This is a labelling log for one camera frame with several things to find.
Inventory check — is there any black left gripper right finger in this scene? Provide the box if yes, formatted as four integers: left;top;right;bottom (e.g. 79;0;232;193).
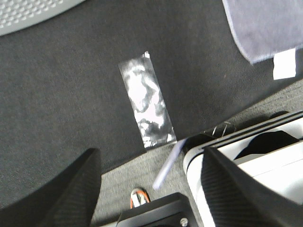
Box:
201;147;303;227

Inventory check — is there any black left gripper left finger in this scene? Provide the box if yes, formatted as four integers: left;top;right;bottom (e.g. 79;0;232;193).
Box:
0;148;101;227

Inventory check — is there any grey-blue towel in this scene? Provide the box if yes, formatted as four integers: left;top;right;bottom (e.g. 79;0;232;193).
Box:
223;0;303;64

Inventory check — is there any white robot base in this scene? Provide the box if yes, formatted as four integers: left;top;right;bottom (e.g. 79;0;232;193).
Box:
183;111;303;227

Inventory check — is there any white towel label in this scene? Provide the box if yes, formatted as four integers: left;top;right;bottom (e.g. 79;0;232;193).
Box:
273;48;296;80

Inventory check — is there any left clear tape strip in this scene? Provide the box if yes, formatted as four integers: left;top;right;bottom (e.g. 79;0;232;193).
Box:
119;51;176;149

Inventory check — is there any grey perforated laundry basket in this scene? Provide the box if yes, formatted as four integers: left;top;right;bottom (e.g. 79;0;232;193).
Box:
0;0;84;36

